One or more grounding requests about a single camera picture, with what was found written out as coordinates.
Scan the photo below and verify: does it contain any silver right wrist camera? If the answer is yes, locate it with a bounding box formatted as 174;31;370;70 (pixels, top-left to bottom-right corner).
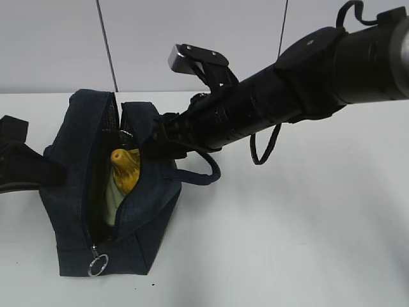
167;44;203;75

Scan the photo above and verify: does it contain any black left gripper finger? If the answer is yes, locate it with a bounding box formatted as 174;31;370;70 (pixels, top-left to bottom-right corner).
1;115;66;193

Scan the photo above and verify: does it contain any green lidded glass container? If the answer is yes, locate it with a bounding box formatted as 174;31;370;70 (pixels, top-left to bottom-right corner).
104;178;125;226

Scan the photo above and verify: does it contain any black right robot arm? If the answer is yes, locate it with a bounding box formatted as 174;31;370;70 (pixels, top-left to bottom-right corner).
141;1;408;165

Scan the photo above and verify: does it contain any silver zipper pull ring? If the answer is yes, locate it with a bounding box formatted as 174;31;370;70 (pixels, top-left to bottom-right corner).
87;252;109;276

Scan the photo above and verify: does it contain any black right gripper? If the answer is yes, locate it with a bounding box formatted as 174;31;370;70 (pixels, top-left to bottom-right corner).
141;91;224;159

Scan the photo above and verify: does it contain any yellow papaya half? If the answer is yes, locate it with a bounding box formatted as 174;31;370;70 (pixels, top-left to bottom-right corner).
111;148;141;195

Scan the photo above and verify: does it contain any dark blue zippered lunch bag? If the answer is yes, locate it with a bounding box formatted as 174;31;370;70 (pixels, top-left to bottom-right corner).
39;90;220;277

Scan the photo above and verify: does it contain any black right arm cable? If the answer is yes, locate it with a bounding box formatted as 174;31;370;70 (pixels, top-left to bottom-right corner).
249;0;384;166

